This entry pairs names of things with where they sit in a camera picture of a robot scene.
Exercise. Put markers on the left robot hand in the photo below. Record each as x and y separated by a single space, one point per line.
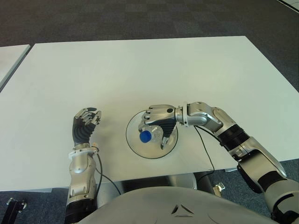
81 133

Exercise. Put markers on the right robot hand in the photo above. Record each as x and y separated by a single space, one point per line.
161 114

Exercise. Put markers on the clear water bottle blue cap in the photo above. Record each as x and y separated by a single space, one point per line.
145 136

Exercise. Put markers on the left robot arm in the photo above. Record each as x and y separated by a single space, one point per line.
80 172

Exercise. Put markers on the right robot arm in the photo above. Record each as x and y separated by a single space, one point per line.
247 149

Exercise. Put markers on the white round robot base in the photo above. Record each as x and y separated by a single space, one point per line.
184 180

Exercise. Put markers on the white plate black rim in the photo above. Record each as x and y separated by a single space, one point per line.
149 151

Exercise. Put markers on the black support column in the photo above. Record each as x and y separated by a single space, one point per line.
205 183

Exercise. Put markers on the grey robot torso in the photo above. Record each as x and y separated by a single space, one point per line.
177 207

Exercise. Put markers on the white side table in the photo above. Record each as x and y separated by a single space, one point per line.
9 63

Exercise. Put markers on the black wheeled stand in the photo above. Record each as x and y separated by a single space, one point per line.
14 210

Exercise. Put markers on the metal floor bracket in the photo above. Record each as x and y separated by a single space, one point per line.
219 189

